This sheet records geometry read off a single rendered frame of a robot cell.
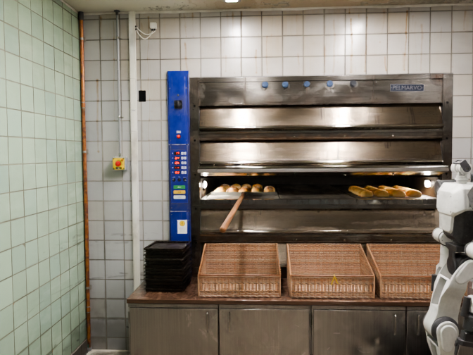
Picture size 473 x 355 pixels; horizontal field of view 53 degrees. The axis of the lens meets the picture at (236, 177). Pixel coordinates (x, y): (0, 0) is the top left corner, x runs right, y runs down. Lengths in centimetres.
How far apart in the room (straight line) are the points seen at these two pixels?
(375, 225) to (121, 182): 195
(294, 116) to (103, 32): 158
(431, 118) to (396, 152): 35
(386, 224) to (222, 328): 144
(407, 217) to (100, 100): 248
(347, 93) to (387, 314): 159
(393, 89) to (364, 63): 29
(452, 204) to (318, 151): 130
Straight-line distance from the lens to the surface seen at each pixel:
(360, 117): 368
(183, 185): 363
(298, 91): 365
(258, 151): 360
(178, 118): 363
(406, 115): 376
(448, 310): 279
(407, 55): 381
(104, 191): 381
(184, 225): 366
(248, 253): 363
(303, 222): 365
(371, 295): 331
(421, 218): 382
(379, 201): 372
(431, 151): 380
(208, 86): 367
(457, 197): 263
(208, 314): 325
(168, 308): 328
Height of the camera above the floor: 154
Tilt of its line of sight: 3 degrees down
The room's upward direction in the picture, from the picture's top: straight up
